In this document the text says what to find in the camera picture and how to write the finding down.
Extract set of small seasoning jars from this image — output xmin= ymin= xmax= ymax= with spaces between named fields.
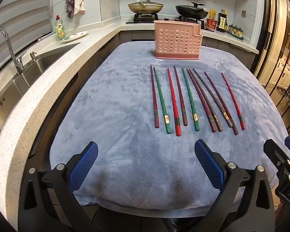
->
xmin=227 ymin=24 xmax=244 ymax=40

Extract chrome kitchen faucet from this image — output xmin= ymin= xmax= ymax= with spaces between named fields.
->
xmin=0 ymin=27 xmax=25 ymax=75

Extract window blind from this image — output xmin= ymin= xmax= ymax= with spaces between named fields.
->
xmin=0 ymin=0 xmax=53 ymax=78

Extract red seasoning package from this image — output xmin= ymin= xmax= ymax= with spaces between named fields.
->
xmin=206 ymin=18 xmax=217 ymax=31

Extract patterned white plate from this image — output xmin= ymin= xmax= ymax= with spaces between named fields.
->
xmin=60 ymin=31 xmax=90 ymax=44

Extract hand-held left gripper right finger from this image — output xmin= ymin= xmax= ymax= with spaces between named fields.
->
xmin=194 ymin=139 xmax=276 ymax=232

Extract black pan with lid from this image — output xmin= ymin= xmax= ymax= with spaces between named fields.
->
xmin=175 ymin=2 xmax=209 ymax=20

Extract beige wok with glass lid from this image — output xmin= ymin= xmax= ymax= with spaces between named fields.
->
xmin=128 ymin=0 xmax=164 ymax=15

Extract pink perforated utensil basket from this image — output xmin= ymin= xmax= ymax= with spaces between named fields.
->
xmin=154 ymin=20 xmax=204 ymax=60

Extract blue fleece towel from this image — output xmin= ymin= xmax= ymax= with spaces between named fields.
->
xmin=49 ymin=41 xmax=289 ymax=219

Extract green dish soap bottle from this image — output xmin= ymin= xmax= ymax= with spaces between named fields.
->
xmin=54 ymin=15 xmax=66 ymax=41

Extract red chopstick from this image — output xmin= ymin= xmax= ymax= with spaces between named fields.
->
xmin=167 ymin=68 xmax=182 ymax=136

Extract purple hanging cloth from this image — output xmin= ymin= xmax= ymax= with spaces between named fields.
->
xmin=65 ymin=0 xmax=75 ymax=19

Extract row of mixed colour chopsticks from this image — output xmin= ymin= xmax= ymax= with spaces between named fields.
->
xmin=150 ymin=65 xmax=246 ymax=136

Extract glass sliding door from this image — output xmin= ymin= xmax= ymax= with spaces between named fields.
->
xmin=254 ymin=0 xmax=290 ymax=138

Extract dark sauce bottle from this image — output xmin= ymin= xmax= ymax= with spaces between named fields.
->
xmin=216 ymin=11 xmax=229 ymax=33

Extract stainless steel sink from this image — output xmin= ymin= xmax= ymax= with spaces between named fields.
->
xmin=0 ymin=42 xmax=81 ymax=150

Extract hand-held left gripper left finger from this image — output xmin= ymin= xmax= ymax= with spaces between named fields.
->
xmin=18 ymin=141 xmax=99 ymax=232

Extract black gas stove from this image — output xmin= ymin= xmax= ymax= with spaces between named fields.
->
xmin=126 ymin=13 xmax=206 ymax=28

